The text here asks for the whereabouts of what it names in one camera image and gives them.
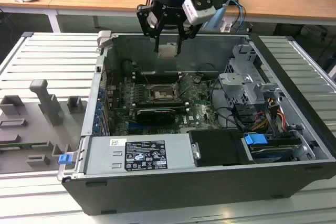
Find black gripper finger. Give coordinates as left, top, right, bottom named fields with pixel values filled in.
left=175, top=23, right=202, bottom=55
left=136, top=0, right=162, bottom=54

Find silver green CPU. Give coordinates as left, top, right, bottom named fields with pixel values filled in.
left=158, top=42, right=178, bottom=59

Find metal locking lever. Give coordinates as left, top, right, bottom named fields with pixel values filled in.
left=180, top=73, right=201, bottom=97
left=132, top=61, right=151, bottom=89

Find CPU socket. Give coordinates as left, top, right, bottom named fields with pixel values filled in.
left=145, top=83, right=184, bottom=103

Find grey case latch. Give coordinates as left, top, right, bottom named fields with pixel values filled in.
left=96, top=29, right=114, bottom=49

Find silver metal drive cage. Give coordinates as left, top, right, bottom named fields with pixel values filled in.
left=217, top=43, right=286, bottom=107

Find green motherboard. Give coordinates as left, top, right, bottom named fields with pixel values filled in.
left=103, top=71, right=224, bottom=136

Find black graphics card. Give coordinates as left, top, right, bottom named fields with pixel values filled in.
left=134, top=107, right=177, bottom=127

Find black plastic air shroud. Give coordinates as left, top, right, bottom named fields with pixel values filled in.
left=188, top=129, right=255, bottom=168

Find hard disk blue carrier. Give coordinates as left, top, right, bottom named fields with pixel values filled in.
left=243, top=132, right=302, bottom=164

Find grey power supply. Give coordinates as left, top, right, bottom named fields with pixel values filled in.
left=83, top=132, right=197, bottom=175

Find grey parts rack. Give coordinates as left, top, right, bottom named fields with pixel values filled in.
left=0, top=78, right=89, bottom=175

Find black PC case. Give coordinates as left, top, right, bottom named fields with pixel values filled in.
left=57, top=30, right=336, bottom=217

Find blue case latch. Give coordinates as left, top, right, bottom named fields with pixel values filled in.
left=58, top=154, right=73, bottom=166

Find green RAM stick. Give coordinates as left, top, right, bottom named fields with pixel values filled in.
left=0, top=142, right=50, bottom=152

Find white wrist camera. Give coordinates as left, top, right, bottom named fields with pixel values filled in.
left=182, top=0, right=217, bottom=25

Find blue cable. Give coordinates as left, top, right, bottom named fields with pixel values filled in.
left=227, top=0, right=247, bottom=29

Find black cable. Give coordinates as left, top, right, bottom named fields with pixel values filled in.
left=209, top=78, right=246, bottom=132

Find coloured power wires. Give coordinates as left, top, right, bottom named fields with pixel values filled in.
left=251, top=97, right=286, bottom=131

